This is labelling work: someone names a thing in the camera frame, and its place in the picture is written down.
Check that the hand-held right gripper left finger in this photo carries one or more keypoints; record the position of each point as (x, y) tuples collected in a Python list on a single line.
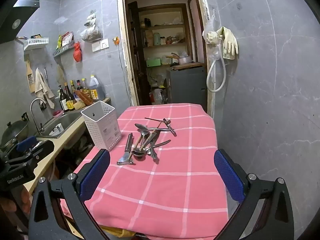
[(95, 175)]

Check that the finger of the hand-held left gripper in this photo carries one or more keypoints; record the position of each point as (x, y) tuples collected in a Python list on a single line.
[(42, 148), (26, 142)]

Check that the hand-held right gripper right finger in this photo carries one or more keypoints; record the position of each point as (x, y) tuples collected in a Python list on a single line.
[(228, 175)]

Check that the metal peeler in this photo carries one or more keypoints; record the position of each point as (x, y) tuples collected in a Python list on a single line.
[(129, 142)]

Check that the white perforated utensil holder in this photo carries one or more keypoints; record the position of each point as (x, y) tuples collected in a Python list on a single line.
[(102, 127)]

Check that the small metal utensil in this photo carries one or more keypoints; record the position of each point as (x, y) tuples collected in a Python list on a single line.
[(170, 128)]

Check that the person's left hand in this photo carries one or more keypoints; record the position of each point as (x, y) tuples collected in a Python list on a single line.
[(25, 200)]

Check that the beige kitchen counter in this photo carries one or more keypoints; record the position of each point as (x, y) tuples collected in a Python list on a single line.
[(50, 155)]

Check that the wok with lid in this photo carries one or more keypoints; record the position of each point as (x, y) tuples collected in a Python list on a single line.
[(13, 132)]

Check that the metal faucet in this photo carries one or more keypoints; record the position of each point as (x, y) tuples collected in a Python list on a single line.
[(33, 110)]

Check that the steel sink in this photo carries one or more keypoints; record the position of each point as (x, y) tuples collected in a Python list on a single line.
[(67, 122)]

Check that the pink sponge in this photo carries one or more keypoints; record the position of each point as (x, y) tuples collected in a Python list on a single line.
[(58, 113)]

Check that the dark pump bottle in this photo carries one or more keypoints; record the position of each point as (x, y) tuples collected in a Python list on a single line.
[(62, 100)]

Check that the yellow-label sauce bottle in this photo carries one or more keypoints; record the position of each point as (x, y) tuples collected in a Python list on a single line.
[(70, 98)]

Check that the beige dishcloth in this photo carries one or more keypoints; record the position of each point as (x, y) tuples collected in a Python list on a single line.
[(42, 87)]

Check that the orange snack package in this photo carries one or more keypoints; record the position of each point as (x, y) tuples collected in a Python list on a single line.
[(83, 98)]

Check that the hanging wooden cutting board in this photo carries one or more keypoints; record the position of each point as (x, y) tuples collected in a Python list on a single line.
[(30, 77)]

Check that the pink plaid tablecloth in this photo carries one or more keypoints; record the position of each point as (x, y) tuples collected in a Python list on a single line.
[(162, 185)]

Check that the large cooking oil jug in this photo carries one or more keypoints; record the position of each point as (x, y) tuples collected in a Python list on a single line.
[(96, 87)]

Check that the grey cabinet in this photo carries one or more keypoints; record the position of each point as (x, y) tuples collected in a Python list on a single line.
[(187, 87)]

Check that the red and white plastic bag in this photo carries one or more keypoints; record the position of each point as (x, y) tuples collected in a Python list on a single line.
[(156, 97)]

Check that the yellow packet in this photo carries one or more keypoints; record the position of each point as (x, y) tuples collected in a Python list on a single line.
[(59, 42)]

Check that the red packet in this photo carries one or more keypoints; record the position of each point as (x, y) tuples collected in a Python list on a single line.
[(67, 38)]

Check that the small white saucepan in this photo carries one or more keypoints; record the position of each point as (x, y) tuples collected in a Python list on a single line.
[(183, 59)]

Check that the black range hood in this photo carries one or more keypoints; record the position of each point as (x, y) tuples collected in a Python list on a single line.
[(15, 17)]

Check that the green box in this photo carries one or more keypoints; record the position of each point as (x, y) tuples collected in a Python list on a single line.
[(153, 62)]

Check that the dark wooden door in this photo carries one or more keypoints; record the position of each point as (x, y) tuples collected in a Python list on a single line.
[(136, 55)]

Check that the hanging clear plastic bags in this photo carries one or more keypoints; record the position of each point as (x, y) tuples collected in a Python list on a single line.
[(91, 31)]

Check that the orange plug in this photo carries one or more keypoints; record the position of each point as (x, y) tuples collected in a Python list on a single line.
[(115, 40)]

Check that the cream rubber gloves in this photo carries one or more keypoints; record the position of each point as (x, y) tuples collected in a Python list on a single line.
[(228, 43)]

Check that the mint green canister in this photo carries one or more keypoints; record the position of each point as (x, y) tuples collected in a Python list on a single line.
[(156, 39)]

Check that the wooden shelf unit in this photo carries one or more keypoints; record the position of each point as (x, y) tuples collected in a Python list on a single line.
[(165, 25)]

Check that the grey wall shelf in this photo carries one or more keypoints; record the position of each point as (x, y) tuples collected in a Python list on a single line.
[(63, 50)]

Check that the white wall rack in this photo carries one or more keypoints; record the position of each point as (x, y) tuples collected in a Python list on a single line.
[(36, 42)]

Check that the white wall socket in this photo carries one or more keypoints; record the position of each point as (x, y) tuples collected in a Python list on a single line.
[(100, 45)]

